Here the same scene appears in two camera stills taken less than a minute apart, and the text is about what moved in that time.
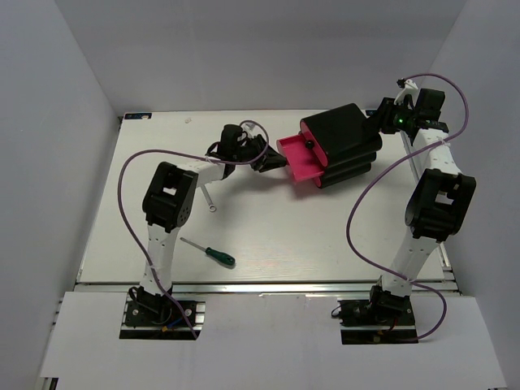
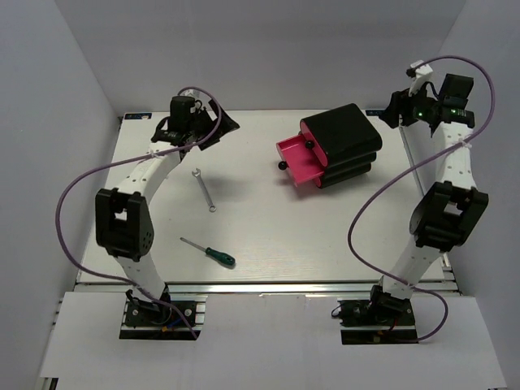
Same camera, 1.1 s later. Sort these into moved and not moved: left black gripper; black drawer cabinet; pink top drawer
Moved: left black gripper
Not moved: black drawer cabinet; pink top drawer
